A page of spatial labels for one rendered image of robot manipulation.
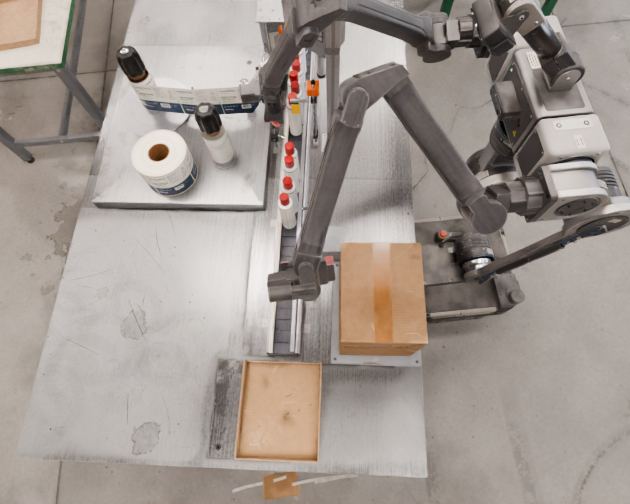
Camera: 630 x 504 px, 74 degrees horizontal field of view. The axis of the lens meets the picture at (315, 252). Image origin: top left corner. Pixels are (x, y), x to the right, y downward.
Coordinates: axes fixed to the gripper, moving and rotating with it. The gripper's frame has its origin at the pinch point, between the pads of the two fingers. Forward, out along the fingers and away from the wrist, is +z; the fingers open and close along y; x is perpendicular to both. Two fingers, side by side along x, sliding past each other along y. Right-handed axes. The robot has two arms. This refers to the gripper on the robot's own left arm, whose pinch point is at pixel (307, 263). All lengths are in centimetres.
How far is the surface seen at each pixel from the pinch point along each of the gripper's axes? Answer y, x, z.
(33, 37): 122, -91, 119
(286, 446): 14, 59, -4
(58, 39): 110, -89, 118
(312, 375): 3.6, 42.8, 8.8
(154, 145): 51, -36, 47
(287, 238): 7.3, 2.2, 35.9
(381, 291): -20.0, 10.7, -1.4
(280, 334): 12.6, 29.0, 14.0
